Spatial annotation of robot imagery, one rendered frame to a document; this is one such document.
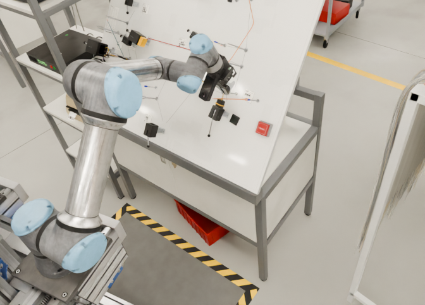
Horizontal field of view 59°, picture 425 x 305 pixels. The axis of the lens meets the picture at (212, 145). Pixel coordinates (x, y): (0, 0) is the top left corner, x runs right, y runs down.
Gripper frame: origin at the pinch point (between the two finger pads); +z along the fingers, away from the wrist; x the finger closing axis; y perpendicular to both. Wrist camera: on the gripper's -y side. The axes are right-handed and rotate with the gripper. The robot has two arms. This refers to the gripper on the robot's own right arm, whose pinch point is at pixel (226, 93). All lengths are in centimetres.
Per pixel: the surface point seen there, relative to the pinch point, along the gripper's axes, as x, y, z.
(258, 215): -29, -32, 43
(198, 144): 8.8, -22.4, 22.0
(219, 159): -4.7, -22.7, 22.2
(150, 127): 31.3, -29.3, 14.3
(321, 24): 85, 171, 218
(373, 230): -73, -9, 43
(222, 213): -7, -43, 59
